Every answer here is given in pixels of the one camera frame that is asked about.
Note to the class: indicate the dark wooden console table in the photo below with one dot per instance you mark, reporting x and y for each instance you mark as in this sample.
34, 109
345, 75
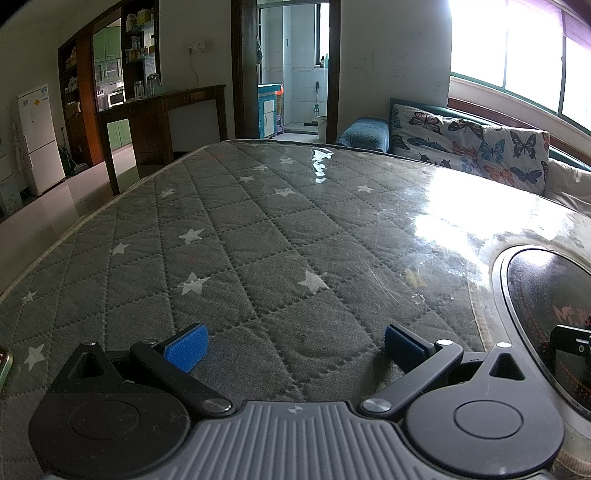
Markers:
152, 120

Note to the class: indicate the beige cushion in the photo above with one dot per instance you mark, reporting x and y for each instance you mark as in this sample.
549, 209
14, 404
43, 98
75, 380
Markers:
570, 187

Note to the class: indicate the teal bathroom cabinet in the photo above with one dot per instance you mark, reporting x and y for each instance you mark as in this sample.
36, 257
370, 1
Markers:
269, 110

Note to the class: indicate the white wall socket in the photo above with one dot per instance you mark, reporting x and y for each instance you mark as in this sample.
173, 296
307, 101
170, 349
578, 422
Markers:
196, 47

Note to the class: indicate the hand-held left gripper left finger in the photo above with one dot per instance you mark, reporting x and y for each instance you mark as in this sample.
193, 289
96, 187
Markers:
187, 349

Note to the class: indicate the dark wooden shelf cabinet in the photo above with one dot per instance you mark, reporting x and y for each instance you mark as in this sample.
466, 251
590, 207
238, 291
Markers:
81, 92

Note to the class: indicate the blue pillow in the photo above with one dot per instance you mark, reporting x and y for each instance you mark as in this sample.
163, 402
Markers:
362, 134

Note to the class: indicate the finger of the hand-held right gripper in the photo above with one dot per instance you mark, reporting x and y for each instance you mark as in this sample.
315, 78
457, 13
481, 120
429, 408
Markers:
572, 345

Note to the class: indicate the butterfly print cushion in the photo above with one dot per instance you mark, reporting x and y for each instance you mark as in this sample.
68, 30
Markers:
466, 138

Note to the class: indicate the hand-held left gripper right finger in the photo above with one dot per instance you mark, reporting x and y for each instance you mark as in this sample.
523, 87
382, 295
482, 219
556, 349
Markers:
400, 345

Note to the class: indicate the dark wooden door frame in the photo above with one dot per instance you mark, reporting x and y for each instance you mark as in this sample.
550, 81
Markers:
242, 69

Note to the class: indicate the glass jars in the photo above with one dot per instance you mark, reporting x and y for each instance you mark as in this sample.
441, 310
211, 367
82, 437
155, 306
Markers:
150, 84

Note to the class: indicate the grey quilted star table cover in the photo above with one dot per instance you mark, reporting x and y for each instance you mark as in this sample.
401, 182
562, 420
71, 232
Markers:
258, 258

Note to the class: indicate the black induction cooker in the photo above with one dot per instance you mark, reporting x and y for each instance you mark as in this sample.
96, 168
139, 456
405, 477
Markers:
540, 295

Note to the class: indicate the green framed window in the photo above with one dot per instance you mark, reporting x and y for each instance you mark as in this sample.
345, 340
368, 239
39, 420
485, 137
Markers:
521, 50

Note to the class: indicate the white refrigerator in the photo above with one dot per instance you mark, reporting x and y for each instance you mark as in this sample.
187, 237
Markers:
39, 138

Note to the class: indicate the broom with dustpan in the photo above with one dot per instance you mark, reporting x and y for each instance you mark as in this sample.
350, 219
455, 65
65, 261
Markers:
73, 159

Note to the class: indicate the white microwave oven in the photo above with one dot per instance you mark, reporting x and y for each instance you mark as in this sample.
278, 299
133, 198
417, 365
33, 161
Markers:
116, 98

